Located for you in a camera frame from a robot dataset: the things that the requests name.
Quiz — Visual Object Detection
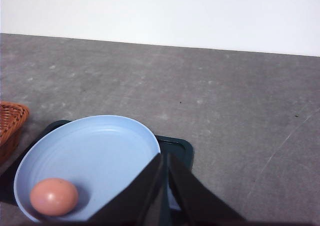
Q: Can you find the black flat tray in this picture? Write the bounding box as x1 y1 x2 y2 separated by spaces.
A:
0 120 194 222

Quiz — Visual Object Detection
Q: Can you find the brown wicker basket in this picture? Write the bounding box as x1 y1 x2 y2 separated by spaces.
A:
0 101 29 165

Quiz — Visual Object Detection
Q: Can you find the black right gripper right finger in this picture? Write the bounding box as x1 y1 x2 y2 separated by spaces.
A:
167 154 248 226

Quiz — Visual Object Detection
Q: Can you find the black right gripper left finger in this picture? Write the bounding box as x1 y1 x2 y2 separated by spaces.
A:
86 153 169 226

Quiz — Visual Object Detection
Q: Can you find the pink brown egg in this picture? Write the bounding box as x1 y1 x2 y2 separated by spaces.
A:
29 178 79 216

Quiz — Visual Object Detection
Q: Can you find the blue round plate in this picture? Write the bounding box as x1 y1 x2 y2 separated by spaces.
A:
14 115 161 224

